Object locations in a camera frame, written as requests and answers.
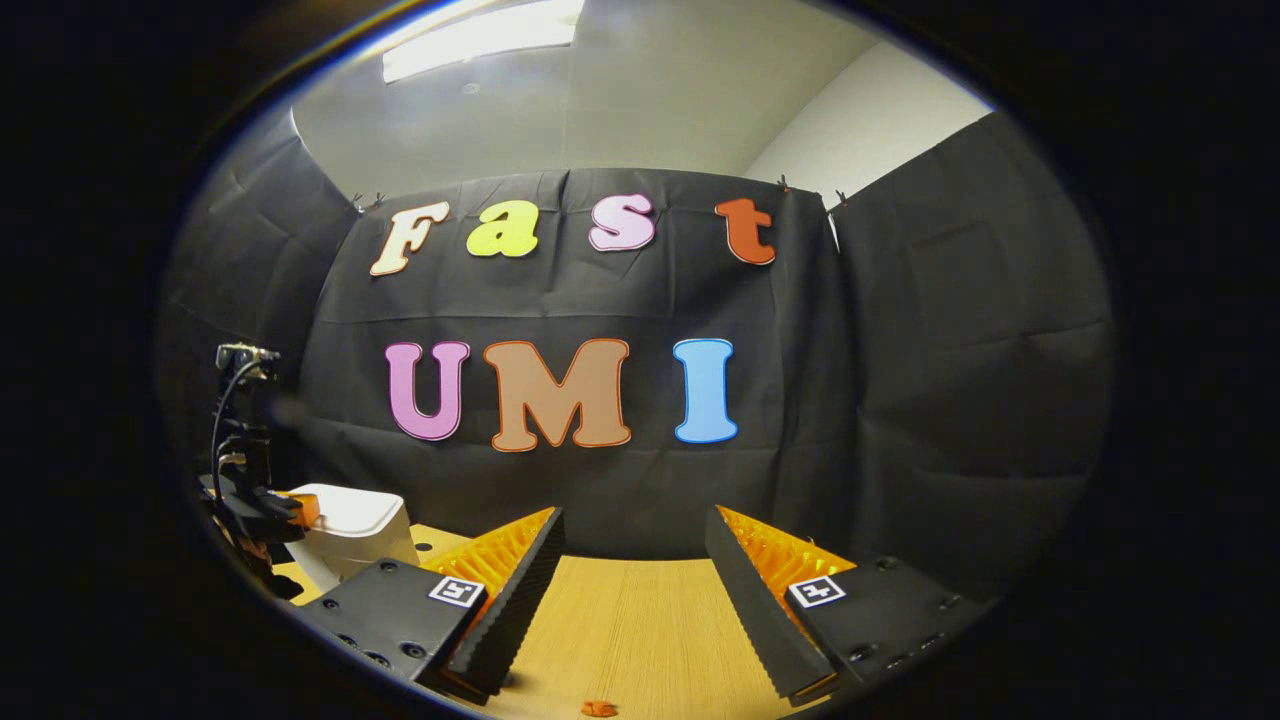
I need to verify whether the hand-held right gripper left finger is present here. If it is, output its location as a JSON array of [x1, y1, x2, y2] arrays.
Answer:
[[298, 505, 567, 707]]

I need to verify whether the white desktop garbage bin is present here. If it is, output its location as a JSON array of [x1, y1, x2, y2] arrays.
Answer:
[[285, 484, 421, 593]]

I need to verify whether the wooden desktop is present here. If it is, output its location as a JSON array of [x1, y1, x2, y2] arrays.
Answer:
[[270, 522, 871, 720]]

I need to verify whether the black backdrop cloth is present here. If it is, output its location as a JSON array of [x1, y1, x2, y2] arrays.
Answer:
[[155, 105, 1116, 601]]

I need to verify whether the ceiling light panel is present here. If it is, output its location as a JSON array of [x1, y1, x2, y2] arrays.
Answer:
[[382, 0, 587, 84]]

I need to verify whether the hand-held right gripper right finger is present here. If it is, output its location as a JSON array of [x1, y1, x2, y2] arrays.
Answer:
[[704, 504, 993, 709]]

